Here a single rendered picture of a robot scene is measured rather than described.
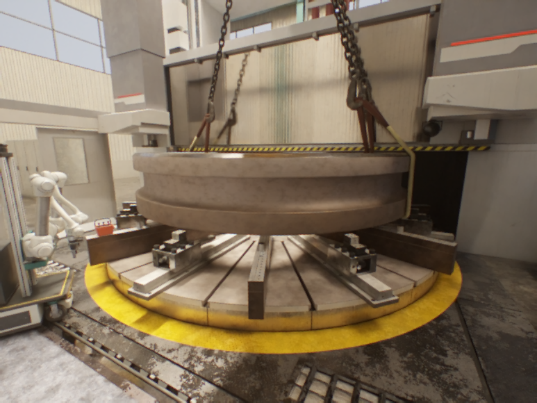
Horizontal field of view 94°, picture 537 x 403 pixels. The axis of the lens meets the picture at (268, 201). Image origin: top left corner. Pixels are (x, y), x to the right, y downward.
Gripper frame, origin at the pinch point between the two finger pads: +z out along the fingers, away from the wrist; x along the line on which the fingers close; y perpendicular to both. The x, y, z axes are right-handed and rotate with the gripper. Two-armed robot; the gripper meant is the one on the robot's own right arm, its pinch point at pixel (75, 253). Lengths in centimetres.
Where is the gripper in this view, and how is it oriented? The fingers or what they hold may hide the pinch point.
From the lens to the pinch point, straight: 357.5
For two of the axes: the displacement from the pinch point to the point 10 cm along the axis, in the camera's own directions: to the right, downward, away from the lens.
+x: 5.3, 1.7, -8.3
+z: 0.0, 9.8, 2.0
